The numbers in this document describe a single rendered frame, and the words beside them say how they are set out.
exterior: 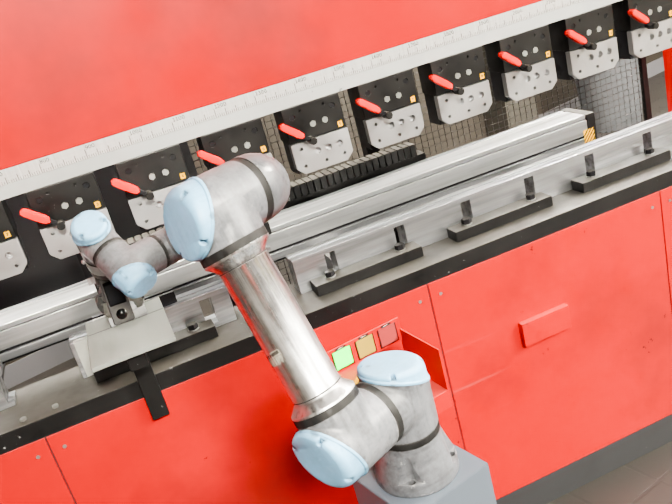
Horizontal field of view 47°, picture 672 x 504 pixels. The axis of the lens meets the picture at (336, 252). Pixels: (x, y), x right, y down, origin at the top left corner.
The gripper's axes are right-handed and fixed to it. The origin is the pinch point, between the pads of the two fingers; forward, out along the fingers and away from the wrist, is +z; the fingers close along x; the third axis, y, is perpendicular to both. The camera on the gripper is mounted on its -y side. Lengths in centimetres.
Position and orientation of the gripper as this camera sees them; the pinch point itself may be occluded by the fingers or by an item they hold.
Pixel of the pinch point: (126, 312)
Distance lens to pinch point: 185.8
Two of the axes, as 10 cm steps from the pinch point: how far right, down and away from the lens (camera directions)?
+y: -4.2, -7.9, 4.5
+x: -9.1, 3.4, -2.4
